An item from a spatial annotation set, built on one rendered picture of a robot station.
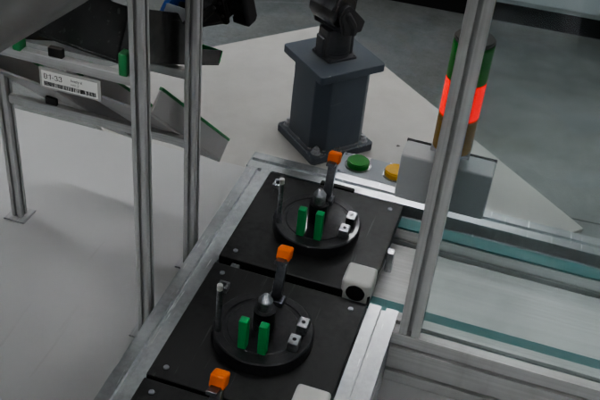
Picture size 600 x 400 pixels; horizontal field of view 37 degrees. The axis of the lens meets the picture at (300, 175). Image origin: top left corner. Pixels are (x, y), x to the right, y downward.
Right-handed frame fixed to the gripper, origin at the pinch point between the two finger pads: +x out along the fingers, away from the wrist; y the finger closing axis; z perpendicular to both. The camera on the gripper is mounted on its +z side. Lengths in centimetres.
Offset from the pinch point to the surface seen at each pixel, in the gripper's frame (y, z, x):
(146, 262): 13.9, -17.9, 31.9
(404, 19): -94, -187, -222
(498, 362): 61, -31, 15
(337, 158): 24.8, -22.2, -1.4
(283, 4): -145, -177, -196
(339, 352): 43, -25, 27
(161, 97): 7.3, -2.5, 15.2
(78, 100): -7.6, -6.1, 18.8
